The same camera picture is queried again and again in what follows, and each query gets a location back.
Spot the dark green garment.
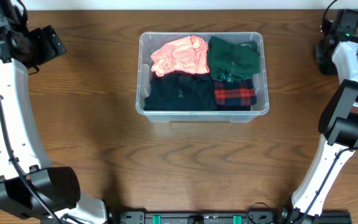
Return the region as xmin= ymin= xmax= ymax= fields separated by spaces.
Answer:
xmin=207 ymin=36 xmax=260 ymax=82

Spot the red navy plaid shirt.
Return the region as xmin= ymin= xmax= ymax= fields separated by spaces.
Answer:
xmin=214 ymin=79 xmax=257 ymax=109

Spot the navy garment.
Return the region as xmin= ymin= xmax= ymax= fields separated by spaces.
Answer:
xmin=144 ymin=71 xmax=217 ymax=111

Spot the pink garment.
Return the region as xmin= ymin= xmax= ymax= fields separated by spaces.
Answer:
xmin=150 ymin=35 xmax=209 ymax=77

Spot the black garment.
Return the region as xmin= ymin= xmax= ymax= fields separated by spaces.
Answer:
xmin=217 ymin=105 xmax=251 ymax=111

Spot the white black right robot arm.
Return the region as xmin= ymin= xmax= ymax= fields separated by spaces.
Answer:
xmin=277 ymin=9 xmax=358 ymax=223

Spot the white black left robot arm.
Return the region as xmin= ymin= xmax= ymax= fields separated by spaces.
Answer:
xmin=0 ymin=0 xmax=109 ymax=223

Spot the clear plastic storage bin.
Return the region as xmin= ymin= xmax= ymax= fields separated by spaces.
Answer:
xmin=135 ymin=32 xmax=270 ymax=123

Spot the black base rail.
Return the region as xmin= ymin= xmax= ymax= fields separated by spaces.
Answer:
xmin=40 ymin=210 xmax=352 ymax=224

